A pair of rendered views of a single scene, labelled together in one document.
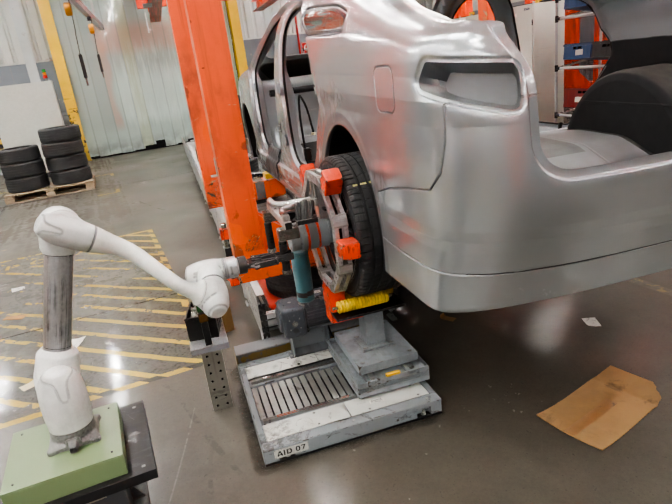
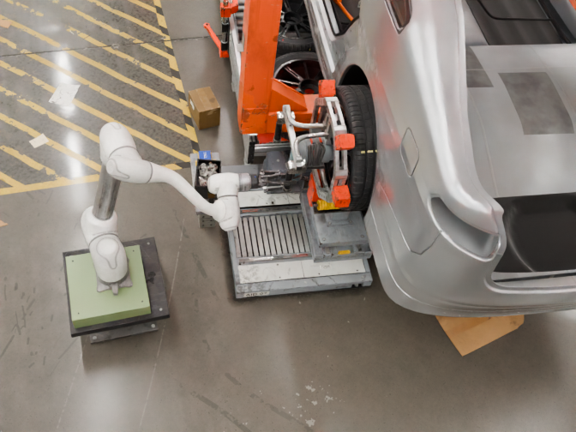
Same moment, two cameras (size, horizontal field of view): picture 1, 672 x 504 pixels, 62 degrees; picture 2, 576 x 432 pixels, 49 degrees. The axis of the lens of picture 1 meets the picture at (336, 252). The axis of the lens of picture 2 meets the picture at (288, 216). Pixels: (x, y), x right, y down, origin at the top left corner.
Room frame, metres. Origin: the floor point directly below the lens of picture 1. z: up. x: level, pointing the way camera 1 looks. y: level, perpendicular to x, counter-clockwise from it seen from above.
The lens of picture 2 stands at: (0.19, 0.31, 3.33)
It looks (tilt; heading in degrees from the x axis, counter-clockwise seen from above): 54 degrees down; 356
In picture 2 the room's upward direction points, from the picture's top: 11 degrees clockwise
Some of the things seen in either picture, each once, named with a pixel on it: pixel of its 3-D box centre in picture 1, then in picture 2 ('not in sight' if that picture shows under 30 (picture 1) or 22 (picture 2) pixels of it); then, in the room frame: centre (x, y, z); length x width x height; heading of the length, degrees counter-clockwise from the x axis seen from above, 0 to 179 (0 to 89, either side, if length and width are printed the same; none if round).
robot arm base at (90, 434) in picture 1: (73, 432); (112, 275); (1.76, 1.05, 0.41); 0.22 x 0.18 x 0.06; 21
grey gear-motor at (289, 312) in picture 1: (317, 321); (297, 174); (2.74, 0.15, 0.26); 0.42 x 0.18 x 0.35; 105
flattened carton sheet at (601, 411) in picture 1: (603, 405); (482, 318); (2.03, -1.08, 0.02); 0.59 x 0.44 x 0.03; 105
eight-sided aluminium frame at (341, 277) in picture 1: (325, 230); (327, 149); (2.45, 0.03, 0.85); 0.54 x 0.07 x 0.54; 15
